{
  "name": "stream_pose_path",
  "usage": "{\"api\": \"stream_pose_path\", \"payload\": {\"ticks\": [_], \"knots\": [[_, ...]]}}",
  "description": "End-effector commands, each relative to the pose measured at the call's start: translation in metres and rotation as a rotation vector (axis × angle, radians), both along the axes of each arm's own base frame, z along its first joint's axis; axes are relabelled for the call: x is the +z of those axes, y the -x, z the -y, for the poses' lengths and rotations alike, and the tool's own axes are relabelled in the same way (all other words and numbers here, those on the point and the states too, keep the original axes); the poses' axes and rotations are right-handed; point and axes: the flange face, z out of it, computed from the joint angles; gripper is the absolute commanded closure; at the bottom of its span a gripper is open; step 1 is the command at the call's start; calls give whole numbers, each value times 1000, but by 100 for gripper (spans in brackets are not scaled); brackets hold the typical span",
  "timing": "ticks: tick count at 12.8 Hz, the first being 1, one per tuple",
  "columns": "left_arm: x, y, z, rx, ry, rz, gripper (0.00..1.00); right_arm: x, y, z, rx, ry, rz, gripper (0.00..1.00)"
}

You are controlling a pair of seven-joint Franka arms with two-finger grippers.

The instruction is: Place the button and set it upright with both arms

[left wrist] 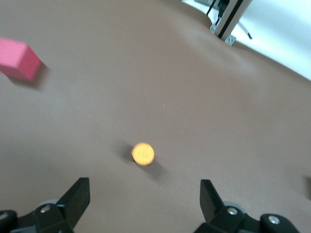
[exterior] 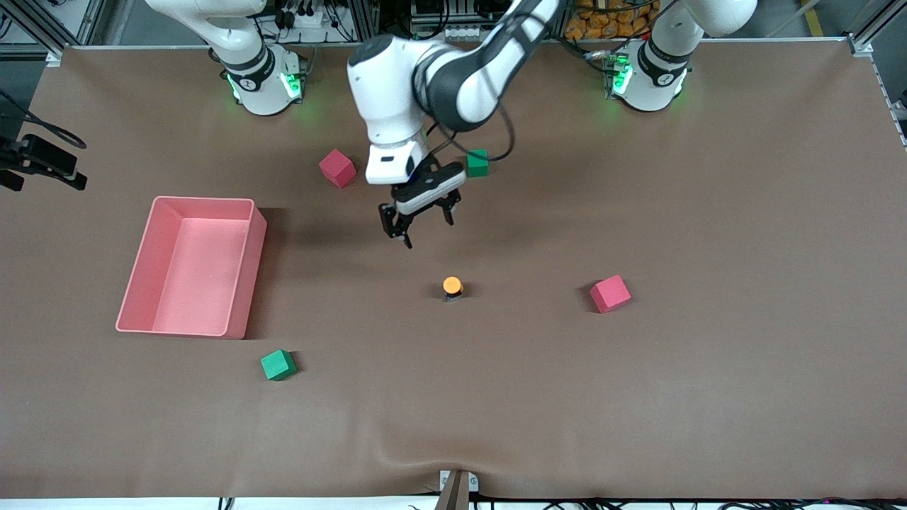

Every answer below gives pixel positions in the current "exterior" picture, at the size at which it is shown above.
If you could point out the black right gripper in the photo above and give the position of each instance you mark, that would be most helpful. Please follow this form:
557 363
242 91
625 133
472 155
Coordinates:
8 154

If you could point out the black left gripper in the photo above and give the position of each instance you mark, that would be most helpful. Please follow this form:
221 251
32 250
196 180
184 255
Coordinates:
389 219

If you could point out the yellow-capped push button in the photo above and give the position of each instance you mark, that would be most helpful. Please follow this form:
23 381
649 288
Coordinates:
453 285

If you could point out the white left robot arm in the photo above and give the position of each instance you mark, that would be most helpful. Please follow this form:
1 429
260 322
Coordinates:
386 92

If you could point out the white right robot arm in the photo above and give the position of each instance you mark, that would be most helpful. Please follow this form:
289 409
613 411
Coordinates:
248 64

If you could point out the green foam cube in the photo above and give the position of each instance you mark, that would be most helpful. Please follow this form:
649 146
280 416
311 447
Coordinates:
276 365
480 166

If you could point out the pink foam cube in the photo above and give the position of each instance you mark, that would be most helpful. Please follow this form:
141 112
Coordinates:
609 294
336 168

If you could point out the pink plastic bin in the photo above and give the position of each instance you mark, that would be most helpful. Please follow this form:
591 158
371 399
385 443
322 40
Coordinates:
191 297

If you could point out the brown table mat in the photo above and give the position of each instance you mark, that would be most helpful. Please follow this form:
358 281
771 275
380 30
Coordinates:
453 397

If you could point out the white connector block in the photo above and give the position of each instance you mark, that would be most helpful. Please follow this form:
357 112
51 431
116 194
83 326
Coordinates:
453 32

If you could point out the white power strip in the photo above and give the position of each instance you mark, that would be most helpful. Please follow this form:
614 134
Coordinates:
305 19

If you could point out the orange objects pile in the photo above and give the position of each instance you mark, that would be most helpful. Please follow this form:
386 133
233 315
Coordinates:
602 28

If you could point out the aluminium frame strut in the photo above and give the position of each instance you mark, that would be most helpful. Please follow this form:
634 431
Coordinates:
39 28
859 44

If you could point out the aluminium frame post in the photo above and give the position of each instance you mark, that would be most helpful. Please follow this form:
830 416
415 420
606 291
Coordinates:
365 21

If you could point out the metal table edge bracket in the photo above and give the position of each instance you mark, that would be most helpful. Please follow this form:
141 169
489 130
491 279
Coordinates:
457 492

